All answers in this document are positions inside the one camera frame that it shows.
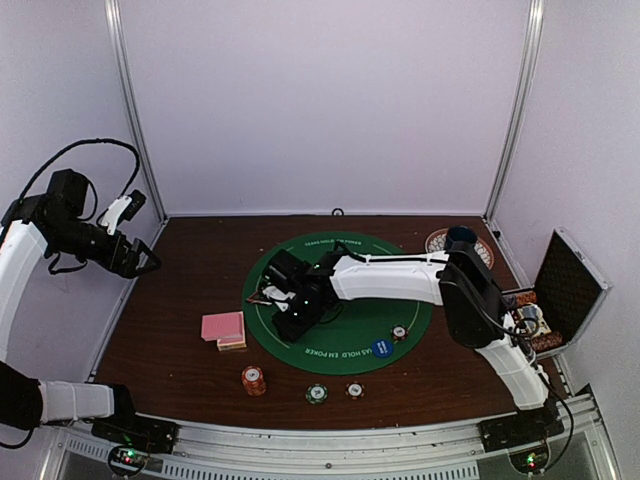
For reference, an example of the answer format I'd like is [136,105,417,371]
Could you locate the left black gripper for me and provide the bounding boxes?
[48,216,161,278]

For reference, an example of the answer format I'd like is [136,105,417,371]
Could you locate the black red triangular dealer button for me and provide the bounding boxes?
[245,291,273,306]

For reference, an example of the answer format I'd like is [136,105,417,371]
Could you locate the blue small blind button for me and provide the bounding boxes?
[371,339,394,359]

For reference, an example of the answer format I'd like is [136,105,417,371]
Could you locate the green poker chip stack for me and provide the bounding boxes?
[305,384,328,404]

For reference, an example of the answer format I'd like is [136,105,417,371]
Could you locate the brown poker chip stack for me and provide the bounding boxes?
[345,382,365,400]

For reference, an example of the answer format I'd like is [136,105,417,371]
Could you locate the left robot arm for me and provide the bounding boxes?
[1,169,161,444]

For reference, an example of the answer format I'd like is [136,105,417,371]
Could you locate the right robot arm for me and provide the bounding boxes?
[257,241,560,442]

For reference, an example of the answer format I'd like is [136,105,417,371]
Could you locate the round green poker mat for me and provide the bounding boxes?
[242,232,433,375]

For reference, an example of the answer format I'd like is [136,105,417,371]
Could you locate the red card deck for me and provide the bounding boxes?
[201,312,244,341]

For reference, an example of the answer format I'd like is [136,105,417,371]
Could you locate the card deck box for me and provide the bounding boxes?
[216,334,247,352]

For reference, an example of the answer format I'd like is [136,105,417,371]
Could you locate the orange poker chip stack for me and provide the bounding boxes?
[241,366,266,396]

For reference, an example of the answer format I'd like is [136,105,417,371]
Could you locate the patterned ceramic saucer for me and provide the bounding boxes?
[424,228,495,270]

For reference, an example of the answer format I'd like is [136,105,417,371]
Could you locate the dark blue mug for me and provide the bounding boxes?
[444,225,478,251]

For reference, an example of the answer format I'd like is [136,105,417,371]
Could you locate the aluminium poker chip case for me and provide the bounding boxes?
[503,227,612,358]

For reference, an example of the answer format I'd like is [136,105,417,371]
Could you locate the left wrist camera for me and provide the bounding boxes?
[96,189,146,236]

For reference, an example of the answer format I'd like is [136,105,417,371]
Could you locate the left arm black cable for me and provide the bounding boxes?
[14,138,141,216]

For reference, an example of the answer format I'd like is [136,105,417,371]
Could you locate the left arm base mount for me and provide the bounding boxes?
[91,415,179,454]

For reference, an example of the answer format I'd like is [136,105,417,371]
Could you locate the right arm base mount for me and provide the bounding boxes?
[478,414,565,453]

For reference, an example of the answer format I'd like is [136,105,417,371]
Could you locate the left aluminium frame post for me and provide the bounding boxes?
[104,0,168,223]

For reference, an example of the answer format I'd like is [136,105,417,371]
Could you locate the aluminium frame post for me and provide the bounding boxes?
[484,0,546,224]
[104,0,168,223]

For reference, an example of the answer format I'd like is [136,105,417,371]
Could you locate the right aluminium frame post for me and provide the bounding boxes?
[484,0,546,224]

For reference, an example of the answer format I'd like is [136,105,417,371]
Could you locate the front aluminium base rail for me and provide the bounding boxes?
[35,394,622,479]

